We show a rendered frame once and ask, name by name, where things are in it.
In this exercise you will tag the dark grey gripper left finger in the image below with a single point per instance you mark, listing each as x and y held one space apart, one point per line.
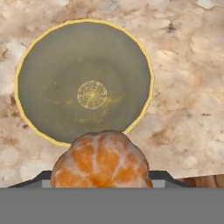
43 178

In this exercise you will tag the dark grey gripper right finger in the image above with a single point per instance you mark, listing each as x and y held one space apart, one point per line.
159 178

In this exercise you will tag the peeled orange tangerine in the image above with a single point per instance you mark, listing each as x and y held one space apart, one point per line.
100 162

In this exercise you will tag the grey bowl with yellow rim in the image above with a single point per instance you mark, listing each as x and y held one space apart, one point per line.
75 78

